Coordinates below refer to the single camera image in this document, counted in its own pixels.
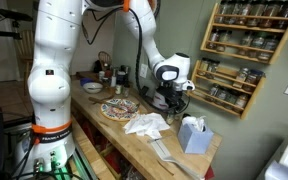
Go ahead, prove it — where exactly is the metal spatula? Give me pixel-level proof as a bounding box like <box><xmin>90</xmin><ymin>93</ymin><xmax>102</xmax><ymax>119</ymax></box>
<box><xmin>147</xmin><ymin>135</ymin><xmax>205</xmax><ymax>180</ymax></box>

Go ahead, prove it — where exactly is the colourful patterned plate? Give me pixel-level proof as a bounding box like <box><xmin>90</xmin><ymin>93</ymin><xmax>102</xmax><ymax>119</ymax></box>
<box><xmin>100</xmin><ymin>98</ymin><xmax>141</xmax><ymax>122</ymax></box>

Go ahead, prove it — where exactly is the black base cable bundle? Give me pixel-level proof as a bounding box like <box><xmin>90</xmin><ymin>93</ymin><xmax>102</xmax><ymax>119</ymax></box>
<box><xmin>8</xmin><ymin>133</ymin><xmax>68</xmax><ymax>180</ymax></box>

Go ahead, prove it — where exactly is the white bowl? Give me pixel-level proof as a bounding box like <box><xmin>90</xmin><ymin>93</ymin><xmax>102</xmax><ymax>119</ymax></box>
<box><xmin>82</xmin><ymin>82</ymin><xmax>104</xmax><ymax>94</ymax></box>

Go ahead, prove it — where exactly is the small seasoning jar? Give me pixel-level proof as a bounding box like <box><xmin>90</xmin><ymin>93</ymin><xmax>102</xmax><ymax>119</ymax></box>
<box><xmin>114</xmin><ymin>84</ymin><xmax>123</xmax><ymax>96</ymax></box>

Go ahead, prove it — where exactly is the blue bowl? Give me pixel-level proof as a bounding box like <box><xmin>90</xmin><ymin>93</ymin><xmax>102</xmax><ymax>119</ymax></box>
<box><xmin>79</xmin><ymin>77</ymin><xmax>95</xmax><ymax>87</ymax></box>

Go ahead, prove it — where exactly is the white tissue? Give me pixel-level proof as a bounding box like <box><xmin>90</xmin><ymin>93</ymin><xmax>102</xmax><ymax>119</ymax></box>
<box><xmin>181</xmin><ymin>115</ymin><xmax>207</xmax><ymax>132</ymax></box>

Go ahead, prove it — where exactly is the black camera on boom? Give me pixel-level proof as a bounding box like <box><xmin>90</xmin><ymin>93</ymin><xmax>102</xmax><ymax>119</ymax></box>
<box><xmin>0</xmin><ymin>8</ymin><xmax>34</xmax><ymax>40</ymax></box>

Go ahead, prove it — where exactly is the small black timer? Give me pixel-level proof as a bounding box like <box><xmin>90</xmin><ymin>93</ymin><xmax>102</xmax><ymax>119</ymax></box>
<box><xmin>139</xmin><ymin>85</ymin><xmax>150</xmax><ymax>98</ymax></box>

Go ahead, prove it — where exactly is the wooden spindle chair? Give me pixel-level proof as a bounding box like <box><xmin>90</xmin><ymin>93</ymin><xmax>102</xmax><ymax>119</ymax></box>
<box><xmin>16</xmin><ymin>29</ymin><xmax>35</xmax><ymax>98</ymax></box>
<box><xmin>97</xmin><ymin>50</ymin><xmax>113</xmax><ymax>72</ymax></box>

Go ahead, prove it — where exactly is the dark sauce bottle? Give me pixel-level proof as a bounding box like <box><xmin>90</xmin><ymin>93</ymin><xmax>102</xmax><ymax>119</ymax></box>
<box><xmin>93</xmin><ymin>59</ymin><xmax>102</xmax><ymax>74</ymax></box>

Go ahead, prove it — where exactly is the wooden platform board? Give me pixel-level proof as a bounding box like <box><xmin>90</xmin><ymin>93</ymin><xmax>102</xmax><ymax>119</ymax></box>
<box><xmin>69</xmin><ymin>116</ymin><xmax>118</xmax><ymax>180</ymax></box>

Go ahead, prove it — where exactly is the white spice shaker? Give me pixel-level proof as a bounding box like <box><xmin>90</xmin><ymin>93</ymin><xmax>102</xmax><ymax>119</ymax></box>
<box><xmin>98</xmin><ymin>70</ymin><xmax>106</xmax><ymax>83</ymax></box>

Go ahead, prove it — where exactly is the wooden handled metal ladle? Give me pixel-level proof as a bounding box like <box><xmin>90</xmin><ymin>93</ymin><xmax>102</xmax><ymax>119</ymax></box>
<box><xmin>88</xmin><ymin>95</ymin><xmax>132</xmax><ymax>113</ymax></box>

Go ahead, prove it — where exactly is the red lid jar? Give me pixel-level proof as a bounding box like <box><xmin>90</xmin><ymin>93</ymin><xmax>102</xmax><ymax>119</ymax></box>
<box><xmin>103</xmin><ymin>63</ymin><xmax>113</xmax><ymax>81</ymax></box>

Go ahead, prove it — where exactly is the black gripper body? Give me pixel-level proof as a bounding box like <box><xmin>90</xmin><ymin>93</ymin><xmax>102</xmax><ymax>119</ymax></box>
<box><xmin>156</xmin><ymin>85</ymin><xmax>186</xmax><ymax>109</ymax></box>

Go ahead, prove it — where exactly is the aluminium base frame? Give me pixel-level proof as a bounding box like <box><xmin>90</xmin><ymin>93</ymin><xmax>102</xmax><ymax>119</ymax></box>
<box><xmin>52</xmin><ymin>146</ymin><xmax>100</xmax><ymax>180</ymax></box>

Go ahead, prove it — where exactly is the crumpled white cloth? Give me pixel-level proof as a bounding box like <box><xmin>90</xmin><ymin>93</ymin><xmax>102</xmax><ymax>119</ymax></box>
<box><xmin>122</xmin><ymin>112</ymin><xmax>171</xmax><ymax>140</ymax></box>

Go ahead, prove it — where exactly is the tall steel canister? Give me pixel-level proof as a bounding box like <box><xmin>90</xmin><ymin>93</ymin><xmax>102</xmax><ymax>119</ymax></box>
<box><xmin>123</xmin><ymin>66</ymin><xmax>131</xmax><ymax>88</ymax></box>

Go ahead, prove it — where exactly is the steel pepper mill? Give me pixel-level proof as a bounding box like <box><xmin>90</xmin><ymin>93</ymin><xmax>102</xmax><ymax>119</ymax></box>
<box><xmin>110</xmin><ymin>68</ymin><xmax>118</xmax><ymax>88</ymax></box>

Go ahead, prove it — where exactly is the large wooden spice rack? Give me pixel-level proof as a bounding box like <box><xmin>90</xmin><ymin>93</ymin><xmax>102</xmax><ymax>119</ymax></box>
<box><xmin>199</xmin><ymin>2</ymin><xmax>288</xmax><ymax>65</ymax></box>

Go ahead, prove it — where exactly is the wooden stepped condiment rack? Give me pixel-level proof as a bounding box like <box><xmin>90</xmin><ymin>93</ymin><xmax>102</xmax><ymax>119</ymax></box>
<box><xmin>75</xmin><ymin>70</ymin><xmax>102</xmax><ymax>84</ymax></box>

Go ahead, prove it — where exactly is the small wooden spice rack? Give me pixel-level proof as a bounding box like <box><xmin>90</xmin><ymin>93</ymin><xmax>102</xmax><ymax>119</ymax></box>
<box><xmin>185</xmin><ymin>59</ymin><xmax>267</xmax><ymax>120</ymax></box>

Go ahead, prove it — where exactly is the blue tissue box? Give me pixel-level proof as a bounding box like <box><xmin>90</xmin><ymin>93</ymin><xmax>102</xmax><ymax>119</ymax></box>
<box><xmin>177</xmin><ymin>122</ymin><xmax>215</xmax><ymax>155</ymax></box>

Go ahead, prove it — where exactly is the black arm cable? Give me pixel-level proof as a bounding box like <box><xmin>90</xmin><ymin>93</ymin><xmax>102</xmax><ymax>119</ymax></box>
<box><xmin>82</xmin><ymin>8</ymin><xmax>192</xmax><ymax>114</ymax></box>

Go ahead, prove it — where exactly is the white wall outlet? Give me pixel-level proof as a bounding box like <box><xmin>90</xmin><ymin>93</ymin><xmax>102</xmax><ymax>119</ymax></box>
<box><xmin>139</xmin><ymin>63</ymin><xmax>149</xmax><ymax>79</ymax></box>

